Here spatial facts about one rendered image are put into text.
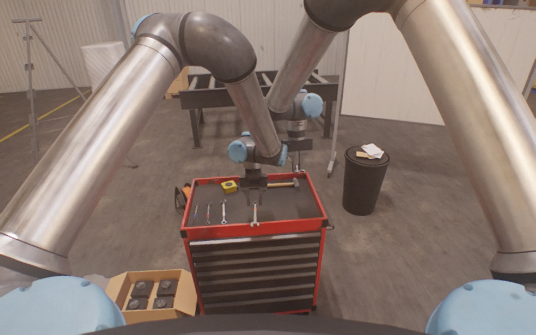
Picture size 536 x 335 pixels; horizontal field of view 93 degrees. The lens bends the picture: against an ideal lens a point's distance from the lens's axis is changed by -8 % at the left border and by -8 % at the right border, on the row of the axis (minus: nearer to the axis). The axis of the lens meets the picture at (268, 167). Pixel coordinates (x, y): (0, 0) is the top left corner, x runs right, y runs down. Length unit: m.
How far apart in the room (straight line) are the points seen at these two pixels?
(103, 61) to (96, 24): 2.49
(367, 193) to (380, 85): 1.23
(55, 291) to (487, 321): 0.46
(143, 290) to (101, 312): 1.90
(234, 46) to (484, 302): 0.59
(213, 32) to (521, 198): 0.59
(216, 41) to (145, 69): 0.16
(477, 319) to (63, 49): 10.45
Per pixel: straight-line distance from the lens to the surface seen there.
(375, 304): 2.32
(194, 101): 4.21
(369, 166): 2.63
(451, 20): 0.55
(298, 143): 1.19
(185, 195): 2.80
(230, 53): 0.63
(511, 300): 0.40
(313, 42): 0.65
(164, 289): 2.20
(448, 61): 0.51
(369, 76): 3.33
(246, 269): 1.57
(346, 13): 0.57
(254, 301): 1.79
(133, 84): 0.57
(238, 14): 9.00
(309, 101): 1.02
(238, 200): 1.59
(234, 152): 1.10
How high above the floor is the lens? 1.85
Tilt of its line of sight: 30 degrees down
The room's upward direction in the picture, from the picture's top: 1 degrees counter-clockwise
